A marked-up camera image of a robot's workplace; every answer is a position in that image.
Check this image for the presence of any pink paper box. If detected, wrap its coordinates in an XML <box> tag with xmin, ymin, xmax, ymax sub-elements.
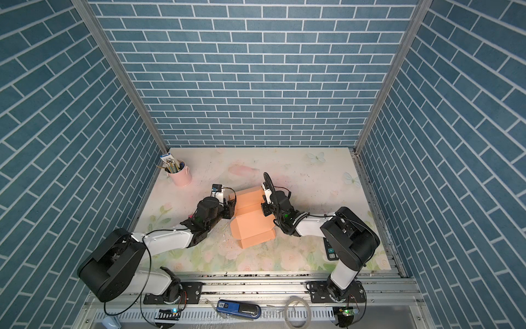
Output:
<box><xmin>230</xmin><ymin>186</ymin><xmax>276</xmax><ymax>249</ymax></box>

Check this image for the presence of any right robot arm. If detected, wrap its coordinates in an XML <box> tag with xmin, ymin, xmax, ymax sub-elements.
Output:
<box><xmin>262</xmin><ymin>188</ymin><xmax>380</xmax><ymax>302</ymax></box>

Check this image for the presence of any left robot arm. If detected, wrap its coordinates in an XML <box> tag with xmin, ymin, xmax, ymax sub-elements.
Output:
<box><xmin>78</xmin><ymin>195</ymin><xmax>237</xmax><ymax>304</ymax></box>

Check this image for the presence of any pink pen cup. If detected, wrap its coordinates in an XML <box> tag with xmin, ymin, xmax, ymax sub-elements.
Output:
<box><xmin>167</xmin><ymin>162</ymin><xmax>193</xmax><ymax>187</ymax></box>

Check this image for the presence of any black calculator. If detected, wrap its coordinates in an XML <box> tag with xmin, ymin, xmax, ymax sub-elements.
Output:
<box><xmin>323</xmin><ymin>238</ymin><xmax>339</xmax><ymax>261</ymax></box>

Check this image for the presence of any blue handheld device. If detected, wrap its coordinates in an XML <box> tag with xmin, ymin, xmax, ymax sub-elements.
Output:
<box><xmin>216</xmin><ymin>300</ymin><xmax>262</xmax><ymax>319</ymax></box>

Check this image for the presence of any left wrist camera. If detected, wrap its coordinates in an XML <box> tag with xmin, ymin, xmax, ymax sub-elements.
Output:
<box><xmin>211</xmin><ymin>184</ymin><xmax>224</xmax><ymax>204</ymax></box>

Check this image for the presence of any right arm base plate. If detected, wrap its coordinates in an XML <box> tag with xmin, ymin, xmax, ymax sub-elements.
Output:
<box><xmin>305</xmin><ymin>280</ymin><xmax>367</xmax><ymax>304</ymax></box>

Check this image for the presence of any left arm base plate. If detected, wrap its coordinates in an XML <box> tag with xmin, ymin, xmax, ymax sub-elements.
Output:
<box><xmin>142</xmin><ymin>282</ymin><xmax>204</xmax><ymax>305</ymax></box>

